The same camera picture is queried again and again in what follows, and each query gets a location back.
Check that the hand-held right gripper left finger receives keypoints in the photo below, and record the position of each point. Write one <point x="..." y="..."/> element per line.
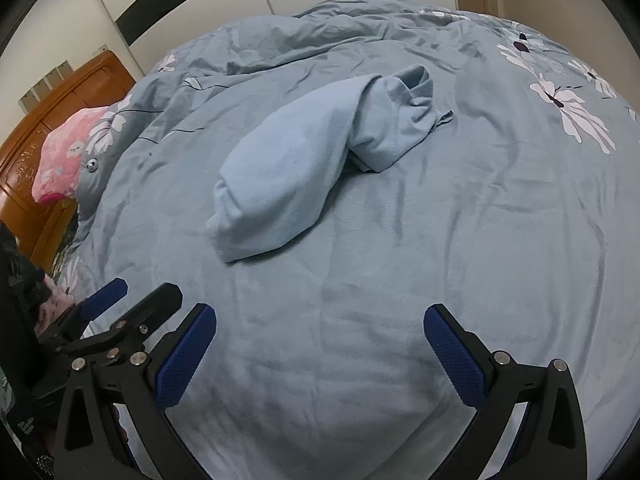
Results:
<point x="184" y="357"/>

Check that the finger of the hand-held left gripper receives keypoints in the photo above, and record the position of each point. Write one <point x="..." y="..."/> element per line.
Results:
<point x="150" y="307"/>
<point x="106" y="297"/>

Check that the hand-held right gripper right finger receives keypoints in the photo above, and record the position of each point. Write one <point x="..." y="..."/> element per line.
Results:
<point x="456" y="360"/>

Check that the light blue long-sleeve shirt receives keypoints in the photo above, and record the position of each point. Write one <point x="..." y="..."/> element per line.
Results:
<point x="295" y="160"/>

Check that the blue floral blanket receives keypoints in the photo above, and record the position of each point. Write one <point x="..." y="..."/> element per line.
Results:
<point x="400" y="260"/>

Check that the pink pillow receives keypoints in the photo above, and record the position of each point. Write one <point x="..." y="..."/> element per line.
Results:
<point x="62" y="155"/>

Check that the wooden headboard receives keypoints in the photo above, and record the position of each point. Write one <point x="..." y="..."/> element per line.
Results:
<point x="30" y="125"/>

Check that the white wardrobe with black stripe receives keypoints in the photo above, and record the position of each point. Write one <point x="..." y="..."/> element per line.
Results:
<point x="200" y="5"/>

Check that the wall switch panel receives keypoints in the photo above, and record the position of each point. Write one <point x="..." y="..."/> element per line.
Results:
<point x="46" y="80"/>

